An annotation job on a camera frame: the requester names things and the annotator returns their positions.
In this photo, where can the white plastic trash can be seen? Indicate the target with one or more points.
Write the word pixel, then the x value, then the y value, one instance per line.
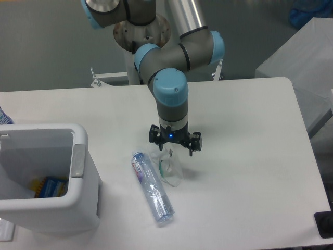
pixel 35 151

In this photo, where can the black device at edge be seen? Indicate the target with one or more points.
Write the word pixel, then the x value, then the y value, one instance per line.
pixel 324 223

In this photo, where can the blue yellow trash package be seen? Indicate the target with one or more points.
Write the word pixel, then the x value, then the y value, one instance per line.
pixel 49 187

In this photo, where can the blue plastic bag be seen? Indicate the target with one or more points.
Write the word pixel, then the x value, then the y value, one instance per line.
pixel 302 12

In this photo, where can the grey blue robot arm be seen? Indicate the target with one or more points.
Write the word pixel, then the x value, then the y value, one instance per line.
pixel 163 69

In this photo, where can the clear plastic water bottle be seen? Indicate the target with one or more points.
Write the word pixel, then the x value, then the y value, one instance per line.
pixel 152 187

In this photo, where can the blue white patterned packet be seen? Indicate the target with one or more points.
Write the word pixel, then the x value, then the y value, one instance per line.
pixel 4 118

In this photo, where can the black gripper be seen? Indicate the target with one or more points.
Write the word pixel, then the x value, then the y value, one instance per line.
pixel 164 134

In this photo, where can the white covered side table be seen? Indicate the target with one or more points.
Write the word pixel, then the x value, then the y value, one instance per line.
pixel 306 60

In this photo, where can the white pedestal base frame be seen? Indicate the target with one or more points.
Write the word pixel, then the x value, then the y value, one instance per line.
pixel 107 79

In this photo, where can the clear plastic bag trash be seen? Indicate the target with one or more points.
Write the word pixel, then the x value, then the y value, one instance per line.
pixel 166 163

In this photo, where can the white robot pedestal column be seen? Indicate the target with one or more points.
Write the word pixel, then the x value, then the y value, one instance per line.
pixel 130 57

